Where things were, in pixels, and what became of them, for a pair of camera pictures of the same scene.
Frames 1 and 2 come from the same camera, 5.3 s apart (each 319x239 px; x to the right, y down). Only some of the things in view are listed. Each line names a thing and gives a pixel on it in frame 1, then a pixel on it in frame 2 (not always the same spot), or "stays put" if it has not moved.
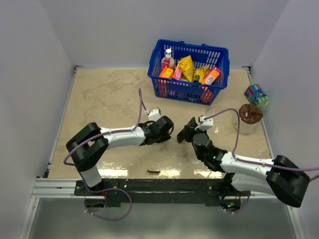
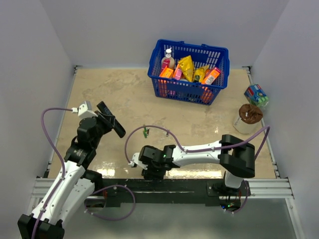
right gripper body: [198, 131] to [154, 171]
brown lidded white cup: [249, 117] stays put
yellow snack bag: [187, 66] stays put
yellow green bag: [199, 73] stays put
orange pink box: [166, 72] stays put
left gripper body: [163, 137] to [103, 126]
